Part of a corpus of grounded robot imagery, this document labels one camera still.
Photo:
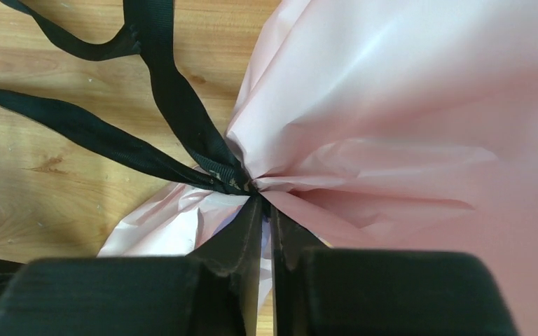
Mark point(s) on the black printed ribbon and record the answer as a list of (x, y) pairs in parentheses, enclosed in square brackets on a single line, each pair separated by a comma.
[(147, 31)]

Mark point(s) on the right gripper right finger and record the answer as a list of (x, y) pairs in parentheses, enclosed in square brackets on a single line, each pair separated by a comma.
[(320, 290)]

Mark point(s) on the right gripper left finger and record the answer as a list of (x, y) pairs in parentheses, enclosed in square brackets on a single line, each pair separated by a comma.
[(213, 290)]

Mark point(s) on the pink purple wrapping paper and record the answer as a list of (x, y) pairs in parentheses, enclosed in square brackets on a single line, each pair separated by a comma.
[(402, 125)]

